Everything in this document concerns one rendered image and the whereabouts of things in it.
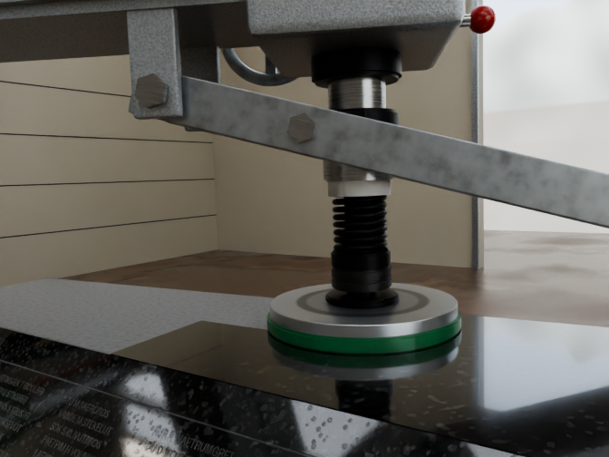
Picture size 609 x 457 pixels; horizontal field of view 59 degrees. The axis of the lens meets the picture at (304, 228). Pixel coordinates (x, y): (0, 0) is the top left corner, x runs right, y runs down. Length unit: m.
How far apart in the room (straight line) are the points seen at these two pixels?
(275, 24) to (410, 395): 0.34
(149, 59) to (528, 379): 0.46
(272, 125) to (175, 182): 6.58
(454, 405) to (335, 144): 0.27
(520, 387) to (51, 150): 5.93
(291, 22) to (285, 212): 6.28
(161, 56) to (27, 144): 5.55
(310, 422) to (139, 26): 0.40
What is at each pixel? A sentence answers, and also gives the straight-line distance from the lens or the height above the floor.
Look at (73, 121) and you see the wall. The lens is 6.37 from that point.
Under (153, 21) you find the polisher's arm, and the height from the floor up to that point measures 1.13.
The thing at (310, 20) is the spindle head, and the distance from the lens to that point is 0.52.
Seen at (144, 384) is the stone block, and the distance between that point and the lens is 0.53.
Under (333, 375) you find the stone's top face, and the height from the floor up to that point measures 0.80.
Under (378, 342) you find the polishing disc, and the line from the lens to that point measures 0.52.
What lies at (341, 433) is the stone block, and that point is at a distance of 0.41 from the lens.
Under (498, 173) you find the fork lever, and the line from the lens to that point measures 0.56.
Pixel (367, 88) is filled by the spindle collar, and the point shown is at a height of 1.06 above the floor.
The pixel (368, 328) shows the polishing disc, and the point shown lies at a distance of 0.52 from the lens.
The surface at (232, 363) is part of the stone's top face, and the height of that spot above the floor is 0.80.
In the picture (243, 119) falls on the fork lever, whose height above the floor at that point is 1.04.
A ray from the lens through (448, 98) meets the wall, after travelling 5.74.
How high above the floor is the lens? 0.97
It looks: 5 degrees down
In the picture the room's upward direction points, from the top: 2 degrees counter-clockwise
